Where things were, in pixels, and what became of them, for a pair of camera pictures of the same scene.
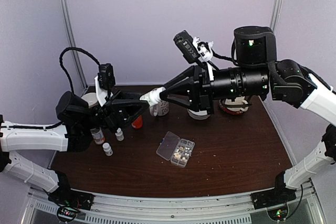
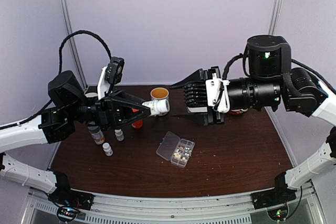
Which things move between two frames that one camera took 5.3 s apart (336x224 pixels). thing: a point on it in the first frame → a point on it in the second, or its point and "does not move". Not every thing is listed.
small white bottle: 153,96 → 159,107
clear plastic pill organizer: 178,150 does not move
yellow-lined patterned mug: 160,108 → 159,95
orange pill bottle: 137,123 does not move
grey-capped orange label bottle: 98,136 does not move
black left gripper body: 105,122 does not move
